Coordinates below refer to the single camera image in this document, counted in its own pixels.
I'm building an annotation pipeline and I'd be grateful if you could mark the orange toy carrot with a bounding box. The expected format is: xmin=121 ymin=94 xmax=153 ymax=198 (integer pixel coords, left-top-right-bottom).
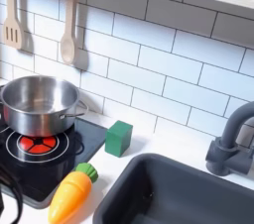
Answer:
xmin=48 ymin=162 xmax=99 ymax=224

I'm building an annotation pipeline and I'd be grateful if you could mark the dark grey sink basin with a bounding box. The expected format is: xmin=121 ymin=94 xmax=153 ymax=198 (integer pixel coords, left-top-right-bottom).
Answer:
xmin=92 ymin=153 xmax=254 ymax=224

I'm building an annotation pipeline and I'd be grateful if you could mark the grey tap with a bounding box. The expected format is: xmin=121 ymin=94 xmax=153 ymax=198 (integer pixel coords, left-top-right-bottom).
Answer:
xmin=204 ymin=101 xmax=254 ymax=176

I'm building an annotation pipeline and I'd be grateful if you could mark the black stove top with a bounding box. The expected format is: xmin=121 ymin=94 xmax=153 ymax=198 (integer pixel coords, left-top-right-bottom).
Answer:
xmin=0 ymin=115 xmax=109 ymax=210

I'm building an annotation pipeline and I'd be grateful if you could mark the green wooden block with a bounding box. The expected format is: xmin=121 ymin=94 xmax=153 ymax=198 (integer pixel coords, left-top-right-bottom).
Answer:
xmin=104 ymin=120 xmax=134 ymax=159

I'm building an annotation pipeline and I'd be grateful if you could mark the wooden slotted spatula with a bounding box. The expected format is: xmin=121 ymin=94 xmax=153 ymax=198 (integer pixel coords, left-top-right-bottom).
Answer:
xmin=2 ymin=0 xmax=26 ymax=51

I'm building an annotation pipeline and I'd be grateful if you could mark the steel pot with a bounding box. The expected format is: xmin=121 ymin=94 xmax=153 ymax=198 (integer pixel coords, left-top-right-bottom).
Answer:
xmin=0 ymin=74 xmax=89 ymax=138

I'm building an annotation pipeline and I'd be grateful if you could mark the wooden spoon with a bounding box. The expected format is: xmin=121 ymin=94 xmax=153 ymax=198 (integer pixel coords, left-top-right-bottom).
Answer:
xmin=60 ymin=0 xmax=81 ymax=65

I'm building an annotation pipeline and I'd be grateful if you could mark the thin black cable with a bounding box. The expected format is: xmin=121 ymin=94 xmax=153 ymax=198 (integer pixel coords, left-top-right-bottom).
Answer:
xmin=0 ymin=163 xmax=25 ymax=224

